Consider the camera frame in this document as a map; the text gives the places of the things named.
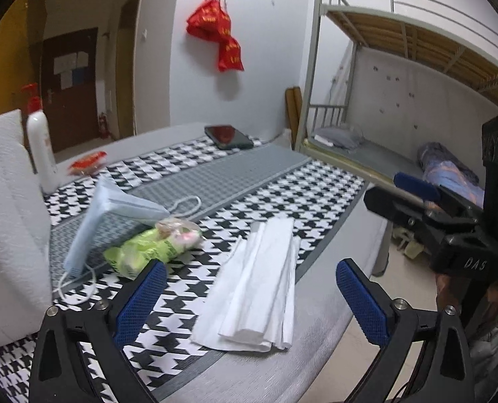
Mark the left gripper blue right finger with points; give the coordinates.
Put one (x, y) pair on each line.
(443, 370)

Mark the green tissue packet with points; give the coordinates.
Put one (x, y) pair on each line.
(169, 239)

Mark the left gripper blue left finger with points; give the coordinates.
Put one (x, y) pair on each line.
(59, 371)

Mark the wooden wardrobe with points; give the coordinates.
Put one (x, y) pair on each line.
(21, 35)

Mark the person's right hand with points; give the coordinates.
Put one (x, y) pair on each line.
(444, 297)

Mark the houndstooth table runner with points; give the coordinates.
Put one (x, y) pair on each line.
(224, 192)

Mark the metal bunk bed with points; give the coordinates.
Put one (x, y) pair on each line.
(401, 86)

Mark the white pump bottle red cap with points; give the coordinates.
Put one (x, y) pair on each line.
(39, 138)

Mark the black smartphone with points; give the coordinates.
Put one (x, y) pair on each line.
(227, 137)

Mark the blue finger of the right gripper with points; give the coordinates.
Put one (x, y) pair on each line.
(416, 186)
(402, 212)

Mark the red fire extinguisher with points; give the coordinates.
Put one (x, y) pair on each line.
(103, 126)

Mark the white styrofoam box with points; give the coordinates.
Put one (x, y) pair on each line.
(25, 226)

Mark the red hanging bags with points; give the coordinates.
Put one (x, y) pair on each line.
(210, 22)

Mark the dark brown entrance door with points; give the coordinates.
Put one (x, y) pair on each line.
(68, 88)

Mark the red snack packet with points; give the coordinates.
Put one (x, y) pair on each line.
(87, 164)

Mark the blue face mask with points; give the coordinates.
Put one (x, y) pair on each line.
(110, 202)

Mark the white cloth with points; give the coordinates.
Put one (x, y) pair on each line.
(251, 305)

